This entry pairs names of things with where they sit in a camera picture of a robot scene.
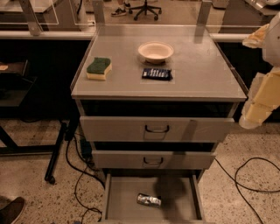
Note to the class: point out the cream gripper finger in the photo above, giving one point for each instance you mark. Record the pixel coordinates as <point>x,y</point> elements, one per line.
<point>263,99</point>
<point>255,39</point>

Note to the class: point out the silver blue redbull can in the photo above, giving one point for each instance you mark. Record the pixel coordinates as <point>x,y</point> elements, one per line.
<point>147,200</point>

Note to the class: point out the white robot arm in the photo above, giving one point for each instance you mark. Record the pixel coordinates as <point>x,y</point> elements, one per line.
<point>271,43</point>

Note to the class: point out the grey metal drawer cabinet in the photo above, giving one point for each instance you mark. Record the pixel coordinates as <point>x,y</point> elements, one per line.
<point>202,86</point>

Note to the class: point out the bottom grey drawer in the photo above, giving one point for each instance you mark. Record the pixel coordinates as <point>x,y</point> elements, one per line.
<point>180,200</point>

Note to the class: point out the grey drawer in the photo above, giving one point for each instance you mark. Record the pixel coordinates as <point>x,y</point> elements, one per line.
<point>155,129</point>
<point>128,159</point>
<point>180,200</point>

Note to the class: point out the middle grey drawer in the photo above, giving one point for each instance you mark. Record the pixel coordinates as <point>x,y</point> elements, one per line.
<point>128,159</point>

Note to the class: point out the top grey drawer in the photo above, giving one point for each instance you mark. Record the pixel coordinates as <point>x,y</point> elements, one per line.
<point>155,129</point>

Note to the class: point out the cream paper bowl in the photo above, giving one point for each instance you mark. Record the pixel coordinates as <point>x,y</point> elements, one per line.
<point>155,52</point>

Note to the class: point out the black office chair base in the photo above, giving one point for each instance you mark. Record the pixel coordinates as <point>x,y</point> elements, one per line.
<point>156,11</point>

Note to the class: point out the distant sneaker shoe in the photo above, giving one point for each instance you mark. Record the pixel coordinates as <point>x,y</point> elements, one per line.
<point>119,12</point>

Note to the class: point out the green yellow sponge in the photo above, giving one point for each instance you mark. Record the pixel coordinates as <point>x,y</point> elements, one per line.
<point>99,68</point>

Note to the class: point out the dark shoe lower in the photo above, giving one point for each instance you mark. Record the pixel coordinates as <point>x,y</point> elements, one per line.
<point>10,213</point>

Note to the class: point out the black table frame leg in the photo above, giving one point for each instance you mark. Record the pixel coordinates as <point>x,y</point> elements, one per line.
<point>12,149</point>

